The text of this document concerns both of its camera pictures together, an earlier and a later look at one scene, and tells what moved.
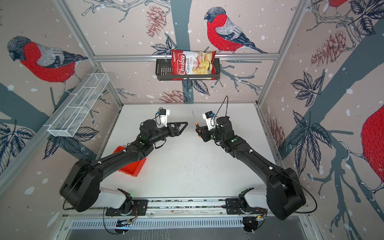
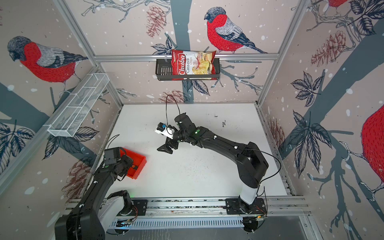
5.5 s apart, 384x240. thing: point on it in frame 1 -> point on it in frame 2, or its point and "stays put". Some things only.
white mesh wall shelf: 78,106 stays put
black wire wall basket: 164,72 stays put
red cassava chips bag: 193,63 stays put
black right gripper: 205,132 -> 166,149
